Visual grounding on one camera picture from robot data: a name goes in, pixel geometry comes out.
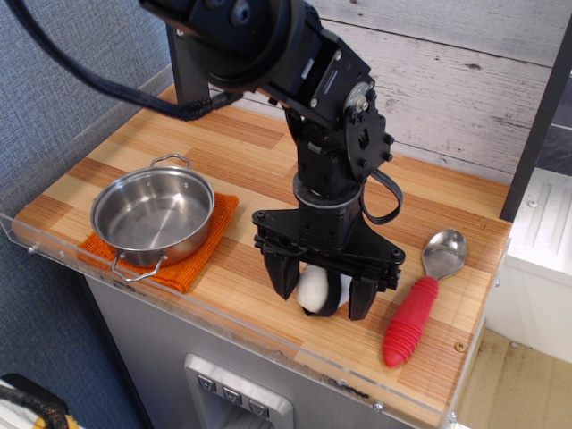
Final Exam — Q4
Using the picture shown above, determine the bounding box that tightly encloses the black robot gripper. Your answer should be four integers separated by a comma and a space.
252, 187, 405, 322

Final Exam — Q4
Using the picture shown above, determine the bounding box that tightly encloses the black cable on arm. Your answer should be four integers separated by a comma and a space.
4, 0, 403, 227

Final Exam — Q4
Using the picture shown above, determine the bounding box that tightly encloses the silver dispenser panel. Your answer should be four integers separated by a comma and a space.
184, 354, 294, 428

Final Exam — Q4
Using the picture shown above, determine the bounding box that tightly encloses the white egg with black band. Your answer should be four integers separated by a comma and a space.
297, 265, 351, 317

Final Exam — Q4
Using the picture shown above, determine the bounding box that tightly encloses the grey toy fridge cabinet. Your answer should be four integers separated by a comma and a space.
87, 279, 406, 428

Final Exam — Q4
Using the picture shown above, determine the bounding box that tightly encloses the stainless steel pot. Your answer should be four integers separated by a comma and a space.
90, 154, 215, 282

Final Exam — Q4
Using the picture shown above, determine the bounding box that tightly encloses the black left vertical post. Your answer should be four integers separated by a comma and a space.
166, 25, 210, 105

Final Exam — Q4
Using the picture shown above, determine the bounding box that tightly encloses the yellow black object bottom left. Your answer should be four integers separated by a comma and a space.
1, 374, 80, 428

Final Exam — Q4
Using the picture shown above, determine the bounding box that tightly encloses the white appliance at right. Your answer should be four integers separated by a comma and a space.
485, 168, 571, 362

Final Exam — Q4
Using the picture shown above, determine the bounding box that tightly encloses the orange cloth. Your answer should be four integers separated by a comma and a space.
79, 192, 240, 293

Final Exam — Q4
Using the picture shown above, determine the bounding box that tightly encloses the black right vertical post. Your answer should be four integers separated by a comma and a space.
499, 0, 572, 223

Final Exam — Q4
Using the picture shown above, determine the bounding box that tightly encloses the black vertical post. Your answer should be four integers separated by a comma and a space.
499, 0, 572, 223
166, 25, 210, 105

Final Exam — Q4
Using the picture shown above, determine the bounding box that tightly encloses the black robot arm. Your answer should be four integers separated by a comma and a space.
143, 1, 405, 321

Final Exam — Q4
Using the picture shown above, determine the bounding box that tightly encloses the spoon with red handle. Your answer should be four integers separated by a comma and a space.
382, 230, 467, 367

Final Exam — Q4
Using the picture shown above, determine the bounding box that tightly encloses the clear acrylic table guard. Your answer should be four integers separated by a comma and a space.
2, 217, 493, 428

